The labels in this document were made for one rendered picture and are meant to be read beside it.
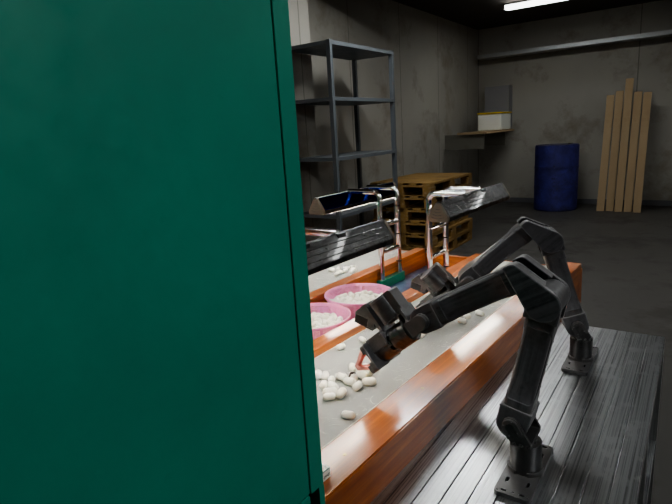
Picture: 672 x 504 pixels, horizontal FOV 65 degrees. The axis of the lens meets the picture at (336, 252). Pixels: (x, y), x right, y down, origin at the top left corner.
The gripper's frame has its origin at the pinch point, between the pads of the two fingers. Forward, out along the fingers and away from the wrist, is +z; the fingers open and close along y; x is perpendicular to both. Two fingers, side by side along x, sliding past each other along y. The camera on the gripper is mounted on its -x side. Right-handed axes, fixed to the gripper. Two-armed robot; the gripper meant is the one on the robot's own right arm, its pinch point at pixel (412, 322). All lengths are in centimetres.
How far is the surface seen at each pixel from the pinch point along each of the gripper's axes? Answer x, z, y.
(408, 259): -28, 35, -77
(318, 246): -27, -20, 42
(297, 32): -271, 88, -236
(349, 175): -187, 201, -344
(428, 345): 8.6, -7.0, 10.1
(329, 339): -9.6, 10.3, 25.7
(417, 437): 23, -19, 50
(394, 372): 9.0, -7.5, 30.4
